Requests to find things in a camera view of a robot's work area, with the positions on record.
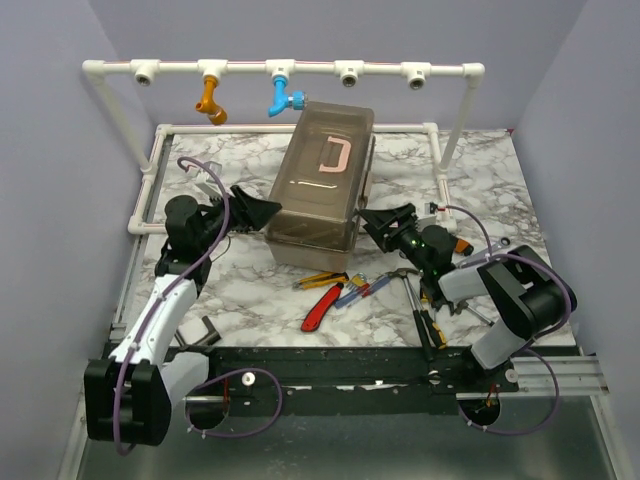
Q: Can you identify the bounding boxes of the yellow black screwdriver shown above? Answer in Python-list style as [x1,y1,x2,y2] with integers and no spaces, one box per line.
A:
[419,298,447,350]

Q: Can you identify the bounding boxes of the black metal base rail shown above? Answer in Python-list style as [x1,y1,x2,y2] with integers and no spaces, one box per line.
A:
[187,346,519,418]

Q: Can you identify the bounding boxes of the orange handled pliers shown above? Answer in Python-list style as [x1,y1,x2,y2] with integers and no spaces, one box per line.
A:
[453,237,474,257]

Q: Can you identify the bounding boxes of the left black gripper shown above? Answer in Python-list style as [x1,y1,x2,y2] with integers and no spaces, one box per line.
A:
[198,185,283,252]

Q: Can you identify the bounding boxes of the white PVC pipe frame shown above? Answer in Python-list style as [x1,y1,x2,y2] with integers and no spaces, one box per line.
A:
[82,59,485,236]

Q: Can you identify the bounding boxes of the claw hammer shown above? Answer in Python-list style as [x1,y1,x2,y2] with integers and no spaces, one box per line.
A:
[388,268,434,362]

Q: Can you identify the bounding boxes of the blue handled screwdriver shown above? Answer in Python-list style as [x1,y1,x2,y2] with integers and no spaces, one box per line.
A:
[334,272,391,309]

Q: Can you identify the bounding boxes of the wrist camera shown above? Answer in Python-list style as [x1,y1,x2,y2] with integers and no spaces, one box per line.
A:
[422,201,451,223]
[194,161,222,199]

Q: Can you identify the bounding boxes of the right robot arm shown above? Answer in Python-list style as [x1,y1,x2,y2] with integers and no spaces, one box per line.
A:
[359,203,577,392]

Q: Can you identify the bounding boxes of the hex key set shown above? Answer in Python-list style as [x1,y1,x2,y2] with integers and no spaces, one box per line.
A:
[346,272,367,291]

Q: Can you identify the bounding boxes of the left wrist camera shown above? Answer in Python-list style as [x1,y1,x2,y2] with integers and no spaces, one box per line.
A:
[194,161,222,199]

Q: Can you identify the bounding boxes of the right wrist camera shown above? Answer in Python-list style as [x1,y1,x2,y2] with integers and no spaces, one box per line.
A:
[422,201,451,223]

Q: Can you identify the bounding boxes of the brown translucent tool box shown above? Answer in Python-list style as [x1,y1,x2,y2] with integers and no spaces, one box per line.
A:
[265,102,375,272]

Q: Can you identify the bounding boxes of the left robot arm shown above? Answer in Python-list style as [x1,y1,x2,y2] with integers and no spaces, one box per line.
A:
[84,185,282,456]

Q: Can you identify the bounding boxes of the blue plastic faucet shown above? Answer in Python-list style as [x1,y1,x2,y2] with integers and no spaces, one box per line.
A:
[267,75,308,118]

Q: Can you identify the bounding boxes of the black L bracket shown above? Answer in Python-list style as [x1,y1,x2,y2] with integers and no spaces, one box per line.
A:
[175,316,221,347]

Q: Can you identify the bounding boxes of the silver combination wrench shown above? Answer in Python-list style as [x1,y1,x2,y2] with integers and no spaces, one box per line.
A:
[491,237,511,253]

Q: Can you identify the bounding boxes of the black long screwdriver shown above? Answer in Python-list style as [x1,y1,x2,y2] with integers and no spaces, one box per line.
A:
[405,280,434,362]

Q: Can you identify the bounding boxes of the orange plastic faucet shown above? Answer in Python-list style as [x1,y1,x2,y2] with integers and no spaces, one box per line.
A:
[195,75,228,126]

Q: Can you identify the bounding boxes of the red utility knife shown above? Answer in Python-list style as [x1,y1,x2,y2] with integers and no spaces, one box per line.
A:
[300,282,344,333]

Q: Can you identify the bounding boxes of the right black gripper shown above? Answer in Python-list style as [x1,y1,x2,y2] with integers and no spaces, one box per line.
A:
[359,204,430,277]

